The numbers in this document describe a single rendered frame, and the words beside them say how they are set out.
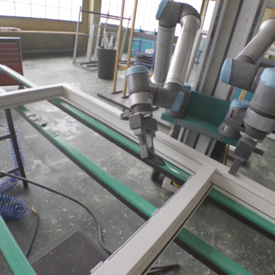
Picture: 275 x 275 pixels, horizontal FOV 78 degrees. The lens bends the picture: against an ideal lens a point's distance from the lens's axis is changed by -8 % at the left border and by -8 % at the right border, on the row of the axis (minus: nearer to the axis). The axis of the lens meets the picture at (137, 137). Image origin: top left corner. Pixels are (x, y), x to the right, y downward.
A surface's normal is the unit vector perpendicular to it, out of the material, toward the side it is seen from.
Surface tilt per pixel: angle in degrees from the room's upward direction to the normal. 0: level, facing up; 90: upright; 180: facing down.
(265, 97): 90
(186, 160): 90
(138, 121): 64
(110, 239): 0
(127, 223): 0
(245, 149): 90
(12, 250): 0
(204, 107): 90
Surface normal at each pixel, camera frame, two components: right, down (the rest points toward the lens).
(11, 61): 0.49, 0.51
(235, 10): -0.48, 0.40
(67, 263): 0.15, -0.84
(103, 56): -0.26, 0.53
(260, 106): -0.80, 0.20
